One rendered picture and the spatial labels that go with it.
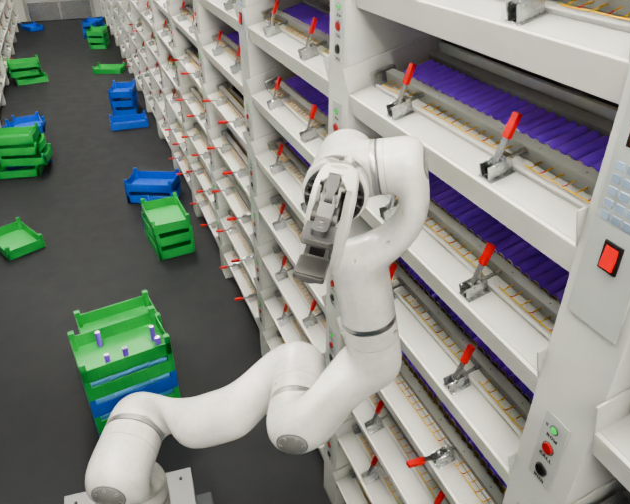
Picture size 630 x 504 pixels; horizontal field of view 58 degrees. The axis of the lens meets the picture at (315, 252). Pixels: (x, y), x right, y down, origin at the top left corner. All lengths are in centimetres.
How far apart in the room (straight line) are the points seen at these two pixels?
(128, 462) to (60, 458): 114
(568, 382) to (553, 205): 22
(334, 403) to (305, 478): 112
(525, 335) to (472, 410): 21
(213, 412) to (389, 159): 59
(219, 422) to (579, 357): 64
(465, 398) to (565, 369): 30
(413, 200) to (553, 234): 18
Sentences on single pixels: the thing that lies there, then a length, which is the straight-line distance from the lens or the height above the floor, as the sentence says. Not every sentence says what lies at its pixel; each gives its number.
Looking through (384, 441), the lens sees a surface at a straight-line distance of 146.
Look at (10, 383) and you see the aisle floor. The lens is 267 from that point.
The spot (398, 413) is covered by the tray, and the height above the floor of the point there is 75.
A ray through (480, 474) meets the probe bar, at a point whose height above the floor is 79.
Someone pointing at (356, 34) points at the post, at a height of 146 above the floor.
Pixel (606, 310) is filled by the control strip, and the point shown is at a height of 131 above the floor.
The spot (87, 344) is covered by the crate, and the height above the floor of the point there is 32.
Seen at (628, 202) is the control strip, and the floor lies 143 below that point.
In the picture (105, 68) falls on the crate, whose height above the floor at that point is 1.
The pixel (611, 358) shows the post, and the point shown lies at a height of 126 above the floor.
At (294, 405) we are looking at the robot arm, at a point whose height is 97.
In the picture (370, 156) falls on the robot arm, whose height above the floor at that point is 140.
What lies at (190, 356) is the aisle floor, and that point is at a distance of 253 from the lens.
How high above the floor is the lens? 169
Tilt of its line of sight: 33 degrees down
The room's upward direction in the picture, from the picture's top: straight up
